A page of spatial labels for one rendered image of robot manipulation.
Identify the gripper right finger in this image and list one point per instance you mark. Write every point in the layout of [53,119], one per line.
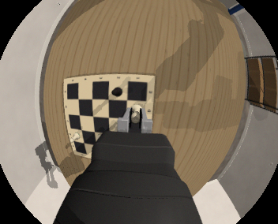
[145,124]

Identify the black chess pawn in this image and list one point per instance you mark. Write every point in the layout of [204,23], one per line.
[117,92]

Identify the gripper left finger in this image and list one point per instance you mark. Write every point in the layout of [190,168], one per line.
[125,123]

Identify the black and cream chessboard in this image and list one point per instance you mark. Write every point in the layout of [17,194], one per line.
[91,109]

